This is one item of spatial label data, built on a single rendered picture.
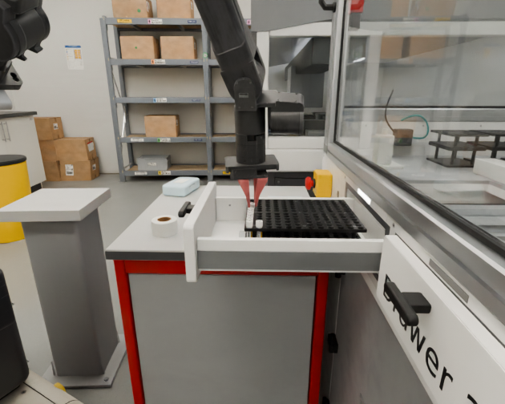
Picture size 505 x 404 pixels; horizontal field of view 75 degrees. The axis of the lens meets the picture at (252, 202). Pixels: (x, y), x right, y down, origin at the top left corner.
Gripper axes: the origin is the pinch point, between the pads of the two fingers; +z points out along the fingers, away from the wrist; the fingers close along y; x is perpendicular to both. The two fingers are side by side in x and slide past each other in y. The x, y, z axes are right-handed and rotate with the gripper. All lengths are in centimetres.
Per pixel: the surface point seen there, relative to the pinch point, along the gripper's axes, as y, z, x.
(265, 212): 2.6, 1.8, -1.6
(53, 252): -69, 37, 47
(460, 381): 15.3, 0.0, -42.7
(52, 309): -74, 61, 44
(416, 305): 14.5, -2.8, -35.6
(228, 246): -5.6, 2.0, -12.9
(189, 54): -35, -23, 390
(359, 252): 16.8, 3.2, -16.0
